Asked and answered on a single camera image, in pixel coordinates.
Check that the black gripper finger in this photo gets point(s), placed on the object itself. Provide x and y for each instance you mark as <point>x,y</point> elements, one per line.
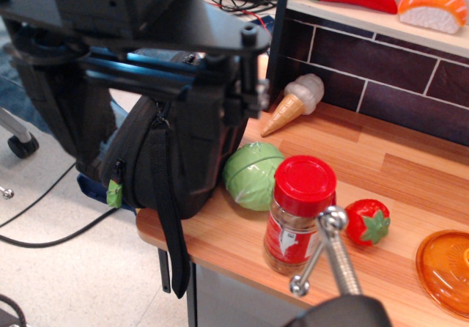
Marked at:
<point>220,121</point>
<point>79,114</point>

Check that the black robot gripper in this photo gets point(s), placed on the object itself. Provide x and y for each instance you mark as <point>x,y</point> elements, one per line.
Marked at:
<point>54,32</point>

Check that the black zipper bag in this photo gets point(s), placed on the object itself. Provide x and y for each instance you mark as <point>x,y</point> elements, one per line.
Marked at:
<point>143,164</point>

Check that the toy ice cream cone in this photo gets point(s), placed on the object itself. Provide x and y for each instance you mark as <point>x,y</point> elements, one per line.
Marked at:
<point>300,98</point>

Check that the office chair caster leg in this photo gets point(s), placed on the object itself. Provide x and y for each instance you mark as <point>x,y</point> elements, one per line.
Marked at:
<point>22,143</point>

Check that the green toy cabbage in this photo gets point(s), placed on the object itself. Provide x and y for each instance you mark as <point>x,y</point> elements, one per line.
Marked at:
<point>248,175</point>

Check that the red lid spice jar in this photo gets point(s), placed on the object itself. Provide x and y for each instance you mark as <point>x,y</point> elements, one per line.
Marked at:
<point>304,187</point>

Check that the wooden shelf board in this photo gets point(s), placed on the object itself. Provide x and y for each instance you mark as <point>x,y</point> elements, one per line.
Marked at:
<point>386,24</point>

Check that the red toy strawberry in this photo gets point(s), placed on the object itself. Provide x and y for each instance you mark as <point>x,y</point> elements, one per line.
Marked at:
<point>369,221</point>

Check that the toy salmon sushi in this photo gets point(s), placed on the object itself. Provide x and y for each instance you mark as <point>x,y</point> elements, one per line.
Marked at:
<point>447,16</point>

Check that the black clamp base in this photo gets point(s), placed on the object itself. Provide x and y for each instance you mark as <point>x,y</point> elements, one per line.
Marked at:
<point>346,310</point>

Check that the orange plastic lid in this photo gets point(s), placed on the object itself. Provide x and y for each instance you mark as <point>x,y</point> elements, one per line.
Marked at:
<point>442,268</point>

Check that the metal clamp screw handle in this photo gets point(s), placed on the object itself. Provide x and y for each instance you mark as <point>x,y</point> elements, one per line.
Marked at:
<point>330,223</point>

